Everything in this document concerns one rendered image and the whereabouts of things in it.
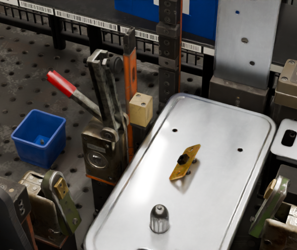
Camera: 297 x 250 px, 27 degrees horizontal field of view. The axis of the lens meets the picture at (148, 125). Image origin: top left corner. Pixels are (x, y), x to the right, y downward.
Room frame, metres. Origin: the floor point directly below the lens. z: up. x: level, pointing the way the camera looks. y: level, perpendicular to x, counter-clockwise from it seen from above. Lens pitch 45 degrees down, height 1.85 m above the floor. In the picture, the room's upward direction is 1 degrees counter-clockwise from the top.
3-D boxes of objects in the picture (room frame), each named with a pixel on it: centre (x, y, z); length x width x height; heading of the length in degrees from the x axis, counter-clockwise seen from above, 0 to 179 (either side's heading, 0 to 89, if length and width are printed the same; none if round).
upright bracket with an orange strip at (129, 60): (0.88, 0.03, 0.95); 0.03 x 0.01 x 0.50; 155
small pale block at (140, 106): (0.85, 0.01, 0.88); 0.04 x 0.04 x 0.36; 65
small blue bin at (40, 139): (1.06, 0.26, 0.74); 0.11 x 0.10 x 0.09; 155
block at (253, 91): (0.96, -0.19, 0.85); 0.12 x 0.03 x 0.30; 65
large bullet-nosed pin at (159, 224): (0.61, -0.01, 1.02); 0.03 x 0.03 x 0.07
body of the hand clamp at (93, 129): (0.80, 0.08, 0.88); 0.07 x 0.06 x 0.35; 65
